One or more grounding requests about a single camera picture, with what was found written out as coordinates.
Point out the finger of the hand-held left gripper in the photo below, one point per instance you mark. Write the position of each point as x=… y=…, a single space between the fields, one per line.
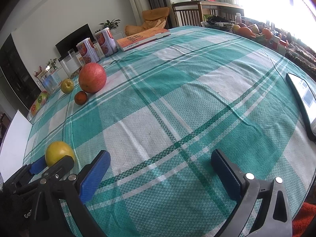
x=37 y=166
x=64 y=164

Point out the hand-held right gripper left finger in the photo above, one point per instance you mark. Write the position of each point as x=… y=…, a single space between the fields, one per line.
x=92 y=177

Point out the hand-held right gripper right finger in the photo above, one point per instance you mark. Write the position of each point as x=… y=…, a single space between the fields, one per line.
x=227 y=175

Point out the white cardboard box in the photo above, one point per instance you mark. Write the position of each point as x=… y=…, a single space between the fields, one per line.
x=14 y=140

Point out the fruit print pack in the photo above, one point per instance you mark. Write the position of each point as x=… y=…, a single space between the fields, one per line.
x=38 y=103

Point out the small dark orange tangerine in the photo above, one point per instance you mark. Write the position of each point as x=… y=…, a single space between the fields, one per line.
x=81 y=97

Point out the small green apple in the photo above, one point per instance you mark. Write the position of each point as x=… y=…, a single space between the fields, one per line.
x=67 y=86

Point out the glass jar with gold lid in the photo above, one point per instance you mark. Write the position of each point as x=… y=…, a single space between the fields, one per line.
x=50 y=82

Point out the red cloth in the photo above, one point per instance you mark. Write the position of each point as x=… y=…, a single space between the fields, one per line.
x=305 y=222

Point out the red flower arrangement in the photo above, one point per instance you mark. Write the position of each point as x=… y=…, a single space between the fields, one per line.
x=37 y=71

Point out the black glass cabinet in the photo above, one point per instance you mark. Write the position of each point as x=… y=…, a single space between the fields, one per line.
x=14 y=74

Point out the teal checked tablecloth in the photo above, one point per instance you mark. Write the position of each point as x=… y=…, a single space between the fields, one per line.
x=172 y=91

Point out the clear canister with black lid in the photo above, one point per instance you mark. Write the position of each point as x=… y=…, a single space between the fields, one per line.
x=70 y=64

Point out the leafy plant with white vase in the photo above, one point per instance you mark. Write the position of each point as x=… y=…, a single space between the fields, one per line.
x=52 y=63

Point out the tablet device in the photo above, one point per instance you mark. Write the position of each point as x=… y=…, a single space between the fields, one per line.
x=302 y=98

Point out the red and white tin can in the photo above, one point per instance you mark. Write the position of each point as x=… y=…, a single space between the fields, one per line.
x=87 y=51
x=106 y=42

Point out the black flat television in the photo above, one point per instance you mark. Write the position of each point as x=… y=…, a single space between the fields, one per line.
x=74 y=38

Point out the red and white carton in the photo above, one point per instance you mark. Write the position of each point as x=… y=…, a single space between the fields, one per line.
x=279 y=44

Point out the basket of fruit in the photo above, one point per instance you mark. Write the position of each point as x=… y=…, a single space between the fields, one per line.
x=245 y=32

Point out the large green potted plant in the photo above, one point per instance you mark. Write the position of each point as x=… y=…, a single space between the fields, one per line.
x=109 y=24

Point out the orange book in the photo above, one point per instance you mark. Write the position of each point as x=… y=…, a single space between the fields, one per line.
x=140 y=38

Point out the dark wooden slatted chair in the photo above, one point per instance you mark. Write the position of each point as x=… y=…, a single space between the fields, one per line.
x=186 y=14

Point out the light wooden side table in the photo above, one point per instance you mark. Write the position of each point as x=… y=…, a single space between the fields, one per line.
x=222 y=6

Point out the orange beanbag chair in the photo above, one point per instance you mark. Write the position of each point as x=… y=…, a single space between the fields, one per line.
x=153 y=18

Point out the beige patterned curtain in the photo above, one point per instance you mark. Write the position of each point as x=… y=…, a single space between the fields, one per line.
x=135 y=0

